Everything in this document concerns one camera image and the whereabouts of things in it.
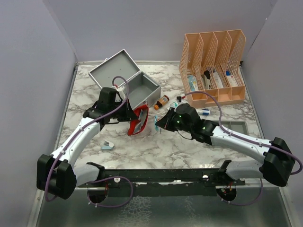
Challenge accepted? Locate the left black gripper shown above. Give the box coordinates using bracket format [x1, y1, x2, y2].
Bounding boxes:
[109, 98, 139, 122]

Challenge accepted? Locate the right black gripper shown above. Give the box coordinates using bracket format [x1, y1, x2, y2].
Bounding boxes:
[156, 107, 193, 134]

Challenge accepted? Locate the teal bandage roll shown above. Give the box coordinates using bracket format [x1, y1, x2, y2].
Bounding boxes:
[153, 115, 162, 133]

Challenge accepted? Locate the red first aid pouch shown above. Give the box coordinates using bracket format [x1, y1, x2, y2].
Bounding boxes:
[127, 105, 149, 136]

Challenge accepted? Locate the teal white gauze sachet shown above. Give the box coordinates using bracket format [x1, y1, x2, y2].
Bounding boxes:
[134, 110, 146, 133]

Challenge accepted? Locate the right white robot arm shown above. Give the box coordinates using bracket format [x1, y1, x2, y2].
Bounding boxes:
[156, 104, 295, 187]

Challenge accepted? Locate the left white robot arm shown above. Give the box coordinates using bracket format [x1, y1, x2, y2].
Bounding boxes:
[36, 87, 138, 202]

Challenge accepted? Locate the brown medicine bottle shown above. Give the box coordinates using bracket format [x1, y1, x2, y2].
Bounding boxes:
[154, 95, 169, 110]

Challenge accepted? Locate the teal medicine box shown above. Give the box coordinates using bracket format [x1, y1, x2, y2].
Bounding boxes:
[187, 75, 199, 91]

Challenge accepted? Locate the white medicine box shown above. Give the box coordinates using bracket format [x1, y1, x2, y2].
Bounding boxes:
[213, 71, 224, 88]

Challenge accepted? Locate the red blue medicine box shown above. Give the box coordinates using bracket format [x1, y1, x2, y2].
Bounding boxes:
[226, 70, 238, 87]

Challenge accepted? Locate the white green bottle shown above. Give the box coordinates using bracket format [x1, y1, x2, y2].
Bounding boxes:
[168, 101, 182, 110]

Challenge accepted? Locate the white blue bandage roll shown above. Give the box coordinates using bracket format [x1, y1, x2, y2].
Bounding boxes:
[197, 108, 215, 116]

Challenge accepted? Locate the silver metal case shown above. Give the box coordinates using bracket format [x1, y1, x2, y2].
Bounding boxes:
[88, 49, 161, 112]

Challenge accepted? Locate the black white thermometer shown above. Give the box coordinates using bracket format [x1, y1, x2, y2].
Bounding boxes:
[201, 70, 211, 89]

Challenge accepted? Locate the grey plastic tray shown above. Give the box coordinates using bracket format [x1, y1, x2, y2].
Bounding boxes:
[221, 121, 249, 135]

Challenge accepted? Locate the peach file organizer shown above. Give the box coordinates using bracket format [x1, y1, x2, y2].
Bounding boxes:
[179, 29, 246, 107]

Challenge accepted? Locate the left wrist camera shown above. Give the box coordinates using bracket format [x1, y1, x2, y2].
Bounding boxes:
[113, 86, 126, 102]

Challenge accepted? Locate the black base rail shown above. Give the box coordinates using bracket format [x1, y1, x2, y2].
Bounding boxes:
[80, 161, 245, 203]

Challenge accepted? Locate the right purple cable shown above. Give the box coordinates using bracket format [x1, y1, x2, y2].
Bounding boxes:
[184, 91, 303, 206]

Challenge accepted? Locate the purple cable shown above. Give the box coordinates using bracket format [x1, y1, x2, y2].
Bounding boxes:
[184, 91, 303, 206]
[44, 76, 135, 209]

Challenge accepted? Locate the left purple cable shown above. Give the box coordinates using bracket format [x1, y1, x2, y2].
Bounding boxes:
[44, 76, 135, 209]

